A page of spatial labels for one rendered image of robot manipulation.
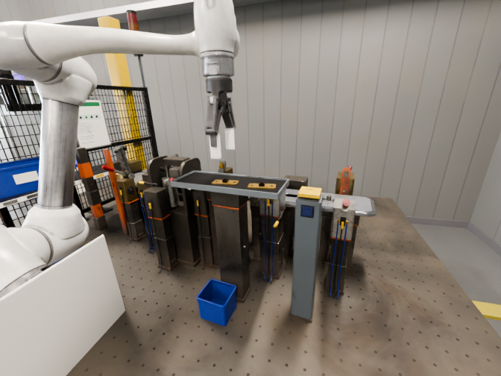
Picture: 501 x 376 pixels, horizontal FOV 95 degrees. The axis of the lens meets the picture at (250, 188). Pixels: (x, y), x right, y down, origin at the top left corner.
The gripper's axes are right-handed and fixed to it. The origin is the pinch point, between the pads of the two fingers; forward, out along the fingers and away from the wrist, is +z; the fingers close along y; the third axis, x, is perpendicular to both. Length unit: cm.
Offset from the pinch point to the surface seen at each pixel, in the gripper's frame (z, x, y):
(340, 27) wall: -82, 55, -217
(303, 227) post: 21.1, 25.3, 6.7
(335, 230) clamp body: 29.1, 36.3, -7.7
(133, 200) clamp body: 33, -62, -28
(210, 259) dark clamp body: 53, -15, -13
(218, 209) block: 19.3, -2.6, 2.3
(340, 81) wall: -33, 60, -217
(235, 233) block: 27.5, 3.4, 3.2
